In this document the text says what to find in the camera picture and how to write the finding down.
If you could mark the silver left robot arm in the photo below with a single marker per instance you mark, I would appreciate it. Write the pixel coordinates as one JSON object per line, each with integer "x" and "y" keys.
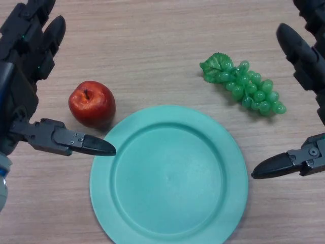
{"x": 3, "y": 188}

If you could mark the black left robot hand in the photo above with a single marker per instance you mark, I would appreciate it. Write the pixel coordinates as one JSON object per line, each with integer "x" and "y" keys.
{"x": 20, "y": 76}

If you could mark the red apple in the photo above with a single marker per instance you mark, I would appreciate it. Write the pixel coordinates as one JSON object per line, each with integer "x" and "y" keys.
{"x": 92, "y": 106}

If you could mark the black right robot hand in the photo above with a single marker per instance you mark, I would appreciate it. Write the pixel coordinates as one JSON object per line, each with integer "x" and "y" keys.
{"x": 299, "y": 48}

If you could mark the green round plate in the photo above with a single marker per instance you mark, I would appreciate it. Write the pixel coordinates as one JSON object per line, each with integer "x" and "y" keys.
{"x": 168, "y": 178}

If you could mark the green plastic grape bunch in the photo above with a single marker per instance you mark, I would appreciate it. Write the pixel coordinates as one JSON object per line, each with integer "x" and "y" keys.
{"x": 250, "y": 89}

